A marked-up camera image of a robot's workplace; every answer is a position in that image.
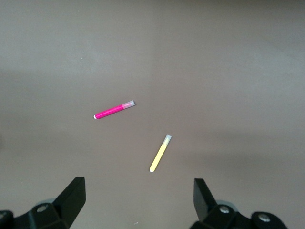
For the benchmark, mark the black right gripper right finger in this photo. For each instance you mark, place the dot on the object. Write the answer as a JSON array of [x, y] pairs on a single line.
[[205, 202]]

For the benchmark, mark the pink highlighter pen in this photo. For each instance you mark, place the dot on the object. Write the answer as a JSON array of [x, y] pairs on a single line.
[[111, 111]]

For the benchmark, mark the yellow highlighter pen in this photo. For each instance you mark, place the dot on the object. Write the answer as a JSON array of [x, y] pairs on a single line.
[[159, 155]]

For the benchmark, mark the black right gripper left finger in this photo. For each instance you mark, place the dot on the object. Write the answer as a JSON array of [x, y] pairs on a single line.
[[70, 198]]

